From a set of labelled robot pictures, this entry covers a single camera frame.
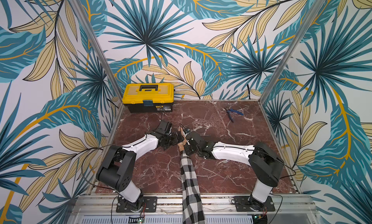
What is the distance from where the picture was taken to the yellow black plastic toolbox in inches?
39.5

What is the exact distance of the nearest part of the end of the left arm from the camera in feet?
2.22

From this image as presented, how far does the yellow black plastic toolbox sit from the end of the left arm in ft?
0.95
